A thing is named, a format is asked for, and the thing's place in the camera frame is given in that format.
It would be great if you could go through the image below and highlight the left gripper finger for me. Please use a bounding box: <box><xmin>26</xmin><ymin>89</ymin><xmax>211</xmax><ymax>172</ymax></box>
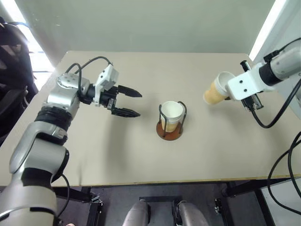
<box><xmin>117</xmin><ymin>85</ymin><xmax>143</xmax><ymax>98</ymax></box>
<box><xmin>111</xmin><ymin>107</ymin><xmax>142</xmax><ymax>119</ymax></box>

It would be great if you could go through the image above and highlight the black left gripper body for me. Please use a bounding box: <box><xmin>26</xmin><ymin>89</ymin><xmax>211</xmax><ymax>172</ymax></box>
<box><xmin>100</xmin><ymin>85</ymin><xmax>120</xmax><ymax>115</ymax></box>

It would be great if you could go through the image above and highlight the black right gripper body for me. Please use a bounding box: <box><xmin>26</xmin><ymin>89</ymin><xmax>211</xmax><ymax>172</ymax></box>
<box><xmin>239</xmin><ymin>60</ymin><xmax>263</xmax><ymax>112</ymax></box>

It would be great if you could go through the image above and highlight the ribbed tan paper cup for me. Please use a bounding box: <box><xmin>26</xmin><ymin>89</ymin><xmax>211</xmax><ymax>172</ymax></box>
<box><xmin>160</xmin><ymin>101</ymin><xmax>184</xmax><ymax>123</ymax></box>
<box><xmin>160</xmin><ymin>117</ymin><xmax>182</xmax><ymax>133</ymax></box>
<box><xmin>203</xmin><ymin>71</ymin><xmax>236</xmax><ymax>105</ymax></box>

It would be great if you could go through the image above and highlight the black office chair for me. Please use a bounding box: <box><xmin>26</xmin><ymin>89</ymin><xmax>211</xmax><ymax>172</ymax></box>
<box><xmin>0</xmin><ymin>16</ymin><xmax>40</xmax><ymax>139</ymax></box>

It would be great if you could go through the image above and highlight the grey rounded shape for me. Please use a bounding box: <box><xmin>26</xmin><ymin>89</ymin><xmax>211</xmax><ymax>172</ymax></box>
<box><xmin>123</xmin><ymin>201</ymin><xmax>151</xmax><ymax>226</ymax></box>
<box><xmin>177</xmin><ymin>200</ymin><xmax>209</xmax><ymax>226</ymax></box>

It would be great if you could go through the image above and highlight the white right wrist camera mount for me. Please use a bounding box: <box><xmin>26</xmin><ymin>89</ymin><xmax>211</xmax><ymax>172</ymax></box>
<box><xmin>226</xmin><ymin>62</ymin><xmax>276</xmax><ymax>101</ymax></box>

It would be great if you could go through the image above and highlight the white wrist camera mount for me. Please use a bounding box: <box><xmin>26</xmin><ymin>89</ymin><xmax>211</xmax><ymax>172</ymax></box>
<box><xmin>93</xmin><ymin>65</ymin><xmax>119</xmax><ymax>108</ymax></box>
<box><xmin>226</xmin><ymin>62</ymin><xmax>276</xmax><ymax>101</ymax></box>

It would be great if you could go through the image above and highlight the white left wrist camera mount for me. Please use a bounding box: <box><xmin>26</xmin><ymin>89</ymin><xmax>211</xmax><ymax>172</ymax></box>
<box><xmin>93</xmin><ymin>65</ymin><xmax>119</xmax><ymax>108</ymax></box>

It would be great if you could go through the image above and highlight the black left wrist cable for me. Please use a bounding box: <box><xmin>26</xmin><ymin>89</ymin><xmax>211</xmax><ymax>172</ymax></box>
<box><xmin>64</xmin><ymin>56</ymin><xmax>114</xmax><ymax>91</ymax></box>

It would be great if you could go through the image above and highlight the wire cup holder wooden base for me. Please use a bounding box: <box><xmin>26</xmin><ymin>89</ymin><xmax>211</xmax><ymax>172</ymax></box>
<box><xmin>156</xmin><ymin>100</ymin><xmax>188</xmax><ymax>141</ymax></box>

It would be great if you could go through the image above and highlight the black right shoulder cable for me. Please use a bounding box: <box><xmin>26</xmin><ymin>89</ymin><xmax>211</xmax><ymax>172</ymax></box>
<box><xmin>267</xmin><ymin>131</ymin><xmax>301</xmax><ymax>218</ymax></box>

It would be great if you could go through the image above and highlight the black shoulder cable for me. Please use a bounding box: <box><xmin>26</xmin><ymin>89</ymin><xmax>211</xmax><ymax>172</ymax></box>
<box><xmin>267</xmin><ymin>131</ymin><xmax>301</xmax><ymax>218</ymax></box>
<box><xmin>61</xmin><ymin>173</ymin><xmax>71</xmax><ymax>212</ymax></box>

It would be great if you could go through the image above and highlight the black metal table frame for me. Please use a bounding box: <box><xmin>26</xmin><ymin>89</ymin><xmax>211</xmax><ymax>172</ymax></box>
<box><xmin>53</xmin><ymin>178</ymin><xmax>301</xmax><ymax>226</ymax></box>

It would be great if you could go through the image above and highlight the black flat base plate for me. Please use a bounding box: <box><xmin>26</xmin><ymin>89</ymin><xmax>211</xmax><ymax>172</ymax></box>
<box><xmin>139</xmin><ymin>196</ymin><xmax>182</xmax><ymax>203</ymax></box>

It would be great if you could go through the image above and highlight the black left shoulder cable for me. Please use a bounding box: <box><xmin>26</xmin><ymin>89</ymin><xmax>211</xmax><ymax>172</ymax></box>
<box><xmin>61</xmin><ymin>173</ymin><xmax>71</xmax><ymax>212</ymax></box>

